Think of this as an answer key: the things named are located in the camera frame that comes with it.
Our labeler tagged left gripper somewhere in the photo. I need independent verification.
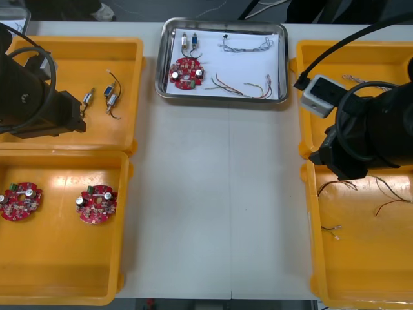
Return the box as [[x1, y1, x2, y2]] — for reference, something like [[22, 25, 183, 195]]
[[48, 91, 88, 138]]

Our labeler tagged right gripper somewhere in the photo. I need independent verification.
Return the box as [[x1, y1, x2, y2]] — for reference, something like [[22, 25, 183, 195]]
[[308, 128, 369, 182]]

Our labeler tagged steel tray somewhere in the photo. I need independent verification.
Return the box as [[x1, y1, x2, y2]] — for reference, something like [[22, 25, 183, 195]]
[[154, 17, 289, 105]]

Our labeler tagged thick red black wire harness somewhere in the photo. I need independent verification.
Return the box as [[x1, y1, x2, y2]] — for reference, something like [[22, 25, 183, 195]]
[[204, 73, 274, 99]]

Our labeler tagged blue-white wire harness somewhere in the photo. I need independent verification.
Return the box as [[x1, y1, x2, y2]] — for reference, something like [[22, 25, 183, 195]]
[[341, 73, 401, 88], [220, 32, 280, 54]]

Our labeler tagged white label solenoid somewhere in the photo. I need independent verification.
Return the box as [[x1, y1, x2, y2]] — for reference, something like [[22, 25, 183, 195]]
[[80, 87, 97, 117], [179, 32, 190, 57], [105, 93, 123, 121]]

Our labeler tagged yellow-orange plastic bin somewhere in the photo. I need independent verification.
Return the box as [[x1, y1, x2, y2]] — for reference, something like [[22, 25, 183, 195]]
[[288, 39, 413, 161], [0, 36, 146, 153], [299, 159, 413, 310], [0, 149, 134, 307]]

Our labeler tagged round red circuit board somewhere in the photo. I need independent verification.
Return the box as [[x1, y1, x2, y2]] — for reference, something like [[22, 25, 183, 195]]
[[0, 181, 44, 223], [168, 57, 207, 91], [76, 183, 118, 225]]

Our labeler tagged person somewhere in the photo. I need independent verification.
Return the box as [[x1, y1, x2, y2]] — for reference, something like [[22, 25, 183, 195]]
[[30, 0, 116, 23]]

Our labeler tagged black diagonal bar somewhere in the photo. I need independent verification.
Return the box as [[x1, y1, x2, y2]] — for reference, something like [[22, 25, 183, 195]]
[[237, 0, 261, 21]]

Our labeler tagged thin dark wire harness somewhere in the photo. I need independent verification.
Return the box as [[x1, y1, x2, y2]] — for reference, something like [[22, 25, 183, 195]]
[[317, 180, 359, 198]]

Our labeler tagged white label wire harness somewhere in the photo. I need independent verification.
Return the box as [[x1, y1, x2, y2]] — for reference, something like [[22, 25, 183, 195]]
[[369, 174, 413, 218]]

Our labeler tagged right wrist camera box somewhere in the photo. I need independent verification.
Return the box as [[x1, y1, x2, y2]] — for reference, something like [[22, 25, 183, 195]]
[[300, 74, 347, 120]]

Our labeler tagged short black wire harness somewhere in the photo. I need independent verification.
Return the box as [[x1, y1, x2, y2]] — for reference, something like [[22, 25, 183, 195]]
[[321, 224, 344, 241]]

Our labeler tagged white cable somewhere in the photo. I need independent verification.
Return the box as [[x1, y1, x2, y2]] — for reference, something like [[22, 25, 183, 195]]
[[250, 0, 290, 16]]

